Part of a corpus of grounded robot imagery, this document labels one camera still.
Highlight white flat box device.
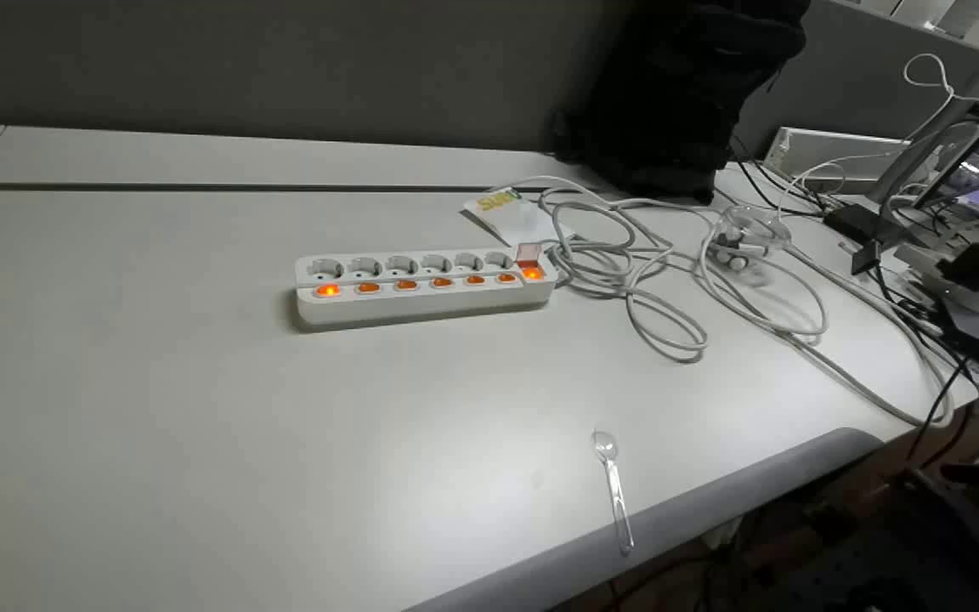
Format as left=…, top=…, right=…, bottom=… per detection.
left=758, top=122, right=913, bottom=190

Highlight thin white looped cable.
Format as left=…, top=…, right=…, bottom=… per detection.
left=896, top=49, right=964, bottom=129

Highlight clear plastic wrapper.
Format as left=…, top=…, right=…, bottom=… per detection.
left=696, top=212, right=795, bottom=281

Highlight black cable bundle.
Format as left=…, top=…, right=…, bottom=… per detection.
left=865, top=252, right=979, bottom=463

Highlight white paper tag yellow print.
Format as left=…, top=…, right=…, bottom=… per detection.
left=458, top=185, right=562, bottom=247

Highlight clear plastic spoon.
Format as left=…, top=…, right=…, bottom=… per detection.
left=589, top=424, right=640, bottom=559

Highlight white power strip cable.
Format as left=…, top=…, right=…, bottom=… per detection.
left=531, top=182, right=957, bottom=431

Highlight black fabric bag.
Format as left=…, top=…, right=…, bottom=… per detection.
left=555, top=0, right=815, bottom=203

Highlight black chair base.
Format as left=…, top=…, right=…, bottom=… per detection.
left=805, top=448, right=979, bottom=612

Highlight white power strip orange switches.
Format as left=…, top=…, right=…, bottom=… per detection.
left=290, top=244, right=562, bottom=332

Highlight black power adapter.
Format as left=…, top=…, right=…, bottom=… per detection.
left=822, top=201, right=913, bottom=278

